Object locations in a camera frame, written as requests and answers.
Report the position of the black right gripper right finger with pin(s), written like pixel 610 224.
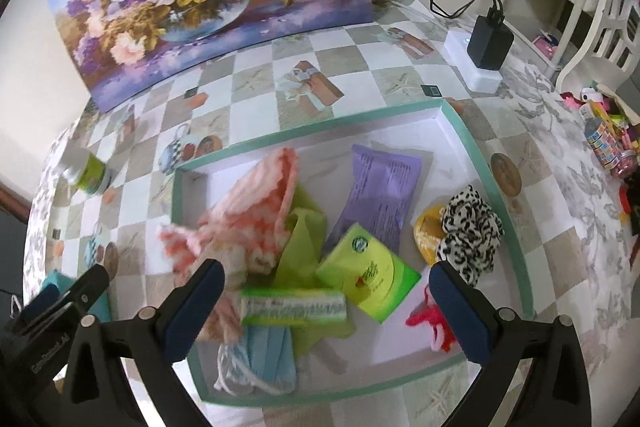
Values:
pixel 496 345

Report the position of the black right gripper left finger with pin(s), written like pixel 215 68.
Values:
pixel 159 337

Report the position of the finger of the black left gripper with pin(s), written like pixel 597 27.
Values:
pixel 75 294

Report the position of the red pink yarn bow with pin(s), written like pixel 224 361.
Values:
pixel 428 315

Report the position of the pink floral fabric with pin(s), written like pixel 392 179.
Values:
pixel 224 323

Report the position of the green white small box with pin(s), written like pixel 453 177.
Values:
pixel 292 307

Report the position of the blue face mask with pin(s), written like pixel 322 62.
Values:
pixel 262 360

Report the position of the black white leopard scrunchie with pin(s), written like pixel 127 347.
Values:
pixel 473 233

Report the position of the pink white knitted cloth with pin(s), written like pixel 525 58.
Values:
pixel 245 229

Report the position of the green tissue packet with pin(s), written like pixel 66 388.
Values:
pixel 368 274

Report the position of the green microfiber cloth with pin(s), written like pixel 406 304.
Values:
pixel 298 264

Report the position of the purple wipes packet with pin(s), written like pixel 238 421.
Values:
pixel 381 196

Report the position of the teal embossed pouch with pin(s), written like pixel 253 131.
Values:
pixel 55 291

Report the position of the patterned tablecloth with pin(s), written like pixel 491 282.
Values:
pixel 568 216

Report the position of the white green-label pill bottle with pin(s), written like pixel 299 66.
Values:
pixel 83 170

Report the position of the white teal-rim box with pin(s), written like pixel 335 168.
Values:
pixel 377 356

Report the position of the colorful toy pile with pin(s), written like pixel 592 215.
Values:
pixel 615 142

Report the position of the white power strip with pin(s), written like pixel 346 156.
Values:
pixel 477 80

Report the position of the black power adapter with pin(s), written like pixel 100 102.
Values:
pixel 489 44

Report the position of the white wooden chair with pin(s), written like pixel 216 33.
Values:
pixel 609 54

